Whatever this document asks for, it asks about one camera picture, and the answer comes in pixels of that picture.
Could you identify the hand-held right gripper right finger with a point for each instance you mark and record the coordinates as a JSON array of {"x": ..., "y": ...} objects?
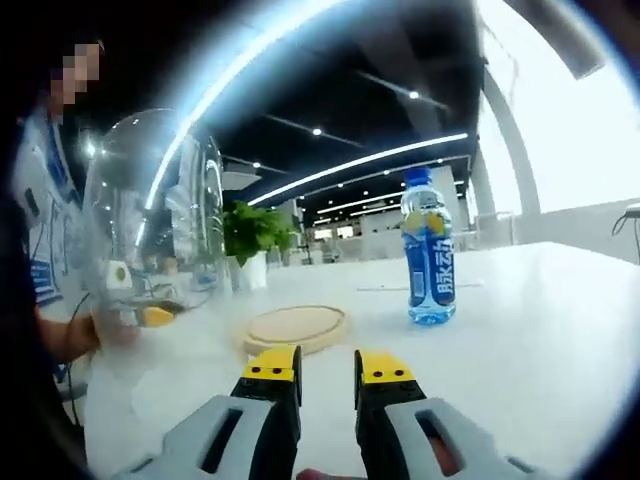
[{"x": 395, "y": 440}]

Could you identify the clear glass dome cover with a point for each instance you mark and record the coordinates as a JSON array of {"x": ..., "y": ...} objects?
[{"x": 150, "y": 200}]

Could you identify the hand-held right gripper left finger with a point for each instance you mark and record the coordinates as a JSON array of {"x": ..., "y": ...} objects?
[{"x": 225, "y": 440}]

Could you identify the person's right hand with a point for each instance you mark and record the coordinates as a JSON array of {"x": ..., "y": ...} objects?
[{"x": 320, "y": 475}]

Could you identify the blue drink bottle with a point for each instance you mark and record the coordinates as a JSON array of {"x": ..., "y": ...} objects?
[{"x": 430, "y": 270}]

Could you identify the person's torso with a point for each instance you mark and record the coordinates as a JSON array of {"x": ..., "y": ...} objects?
[{"x": 50, "y": 225}]

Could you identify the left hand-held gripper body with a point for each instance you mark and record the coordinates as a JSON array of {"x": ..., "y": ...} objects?
[{"x": 119, "y": 282}]

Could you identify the potted green plant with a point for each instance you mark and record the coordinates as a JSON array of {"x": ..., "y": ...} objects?
[{"x": 255, "y": 230}]

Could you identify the round wooden base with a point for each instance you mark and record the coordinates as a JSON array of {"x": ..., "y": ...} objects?
[{"x": 300, "y": 325}]

